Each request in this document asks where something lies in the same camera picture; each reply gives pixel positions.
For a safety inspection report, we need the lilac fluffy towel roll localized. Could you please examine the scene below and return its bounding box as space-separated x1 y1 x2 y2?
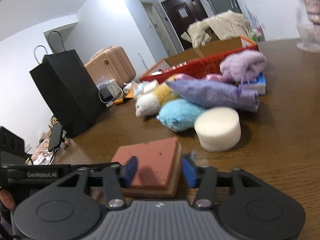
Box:
220 49 267 82

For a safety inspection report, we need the pink satin cloth bundle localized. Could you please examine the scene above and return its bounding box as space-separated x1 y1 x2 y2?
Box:
202 74 234 83

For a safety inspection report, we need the purple knitted cloth pouch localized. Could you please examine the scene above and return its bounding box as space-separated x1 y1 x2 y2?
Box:
166 79 259 113

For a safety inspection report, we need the person's left hand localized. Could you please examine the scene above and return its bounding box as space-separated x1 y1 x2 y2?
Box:
0 188 16 210

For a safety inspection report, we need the pink tan sponge block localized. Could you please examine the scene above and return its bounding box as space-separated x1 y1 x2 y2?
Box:
112 137 182 198

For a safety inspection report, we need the beige jacket on chair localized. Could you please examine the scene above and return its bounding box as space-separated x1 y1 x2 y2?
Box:
181 10 250 48

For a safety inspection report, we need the dark brown entrance door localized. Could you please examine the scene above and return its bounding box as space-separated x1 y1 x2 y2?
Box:
161 0 208 50

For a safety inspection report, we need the orange black cloth pouch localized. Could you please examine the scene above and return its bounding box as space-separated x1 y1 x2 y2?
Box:
113 94 133 105

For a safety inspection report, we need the iridescent wrapped plastic ball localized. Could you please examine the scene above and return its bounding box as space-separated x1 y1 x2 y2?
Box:
132 81 149 101

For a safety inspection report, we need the white yellow alpaca plush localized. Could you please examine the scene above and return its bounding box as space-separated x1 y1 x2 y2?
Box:
135 82 180 118

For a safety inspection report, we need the glass vase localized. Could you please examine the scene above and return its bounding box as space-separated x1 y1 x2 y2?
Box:
295 0 320 53

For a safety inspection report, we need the black paper shopping bag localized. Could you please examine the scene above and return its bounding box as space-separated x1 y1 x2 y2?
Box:
29 30 107 138

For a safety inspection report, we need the blue white tissue pack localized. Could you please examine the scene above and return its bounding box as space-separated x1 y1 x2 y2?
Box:
236 73 267 96

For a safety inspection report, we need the light blue plush toy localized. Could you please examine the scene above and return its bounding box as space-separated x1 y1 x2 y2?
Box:
156 98 206 132

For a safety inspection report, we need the pink ribbed suitcase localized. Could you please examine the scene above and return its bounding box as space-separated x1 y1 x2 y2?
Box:
85 47 136 87

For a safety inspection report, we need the red orange cardboard box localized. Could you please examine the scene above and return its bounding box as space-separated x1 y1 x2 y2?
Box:
139 36 259 83

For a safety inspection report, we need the white cylinder foam sponge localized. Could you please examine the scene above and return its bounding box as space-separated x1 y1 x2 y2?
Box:
194 107 241 152

